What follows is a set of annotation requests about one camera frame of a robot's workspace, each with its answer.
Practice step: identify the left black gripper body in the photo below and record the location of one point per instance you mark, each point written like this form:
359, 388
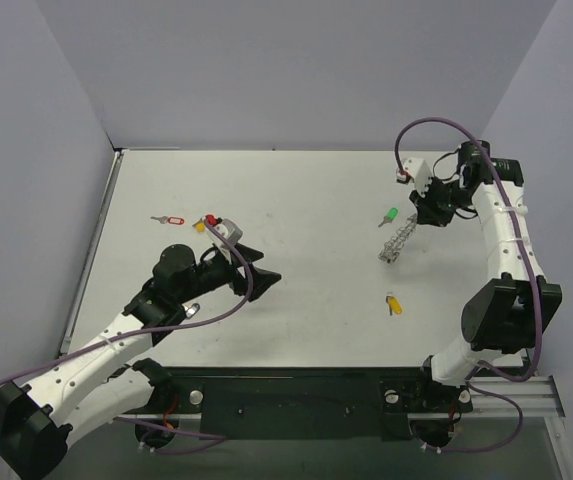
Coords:
241, 275

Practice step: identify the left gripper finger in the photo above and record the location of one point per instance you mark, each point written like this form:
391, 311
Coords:
258, 283
249, 254

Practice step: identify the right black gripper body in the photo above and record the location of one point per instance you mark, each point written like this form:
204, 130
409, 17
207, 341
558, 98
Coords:
431, 210

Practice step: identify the silver spiked keyring disc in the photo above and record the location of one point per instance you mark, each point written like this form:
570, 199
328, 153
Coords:
393, 247

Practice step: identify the yellow tag key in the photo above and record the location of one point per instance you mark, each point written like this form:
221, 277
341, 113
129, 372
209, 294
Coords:
393, 305

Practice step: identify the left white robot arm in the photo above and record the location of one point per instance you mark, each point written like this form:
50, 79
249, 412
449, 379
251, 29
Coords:
41, 419

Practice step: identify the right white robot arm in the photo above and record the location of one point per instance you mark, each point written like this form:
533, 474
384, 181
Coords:
516, 304

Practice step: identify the green capped key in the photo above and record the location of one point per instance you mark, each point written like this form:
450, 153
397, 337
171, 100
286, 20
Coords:
389, 217

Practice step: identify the clear tag key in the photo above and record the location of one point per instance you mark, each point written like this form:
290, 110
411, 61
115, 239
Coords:
191, 310

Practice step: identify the yellow capped key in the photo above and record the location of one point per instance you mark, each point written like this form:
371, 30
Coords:
199, 226

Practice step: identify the red tag key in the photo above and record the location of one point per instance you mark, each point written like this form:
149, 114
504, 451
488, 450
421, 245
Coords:
170, 220

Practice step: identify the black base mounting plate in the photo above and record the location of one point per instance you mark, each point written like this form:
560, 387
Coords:
271, 403

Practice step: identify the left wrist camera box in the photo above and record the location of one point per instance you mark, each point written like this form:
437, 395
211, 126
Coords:
227, 229

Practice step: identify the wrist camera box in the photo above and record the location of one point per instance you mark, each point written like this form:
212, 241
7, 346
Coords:
416, 170
227, 229

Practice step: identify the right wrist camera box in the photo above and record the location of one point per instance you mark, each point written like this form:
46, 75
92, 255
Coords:
416, 170

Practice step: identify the aluminium frame rail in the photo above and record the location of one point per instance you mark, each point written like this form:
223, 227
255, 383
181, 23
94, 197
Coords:
516, 397

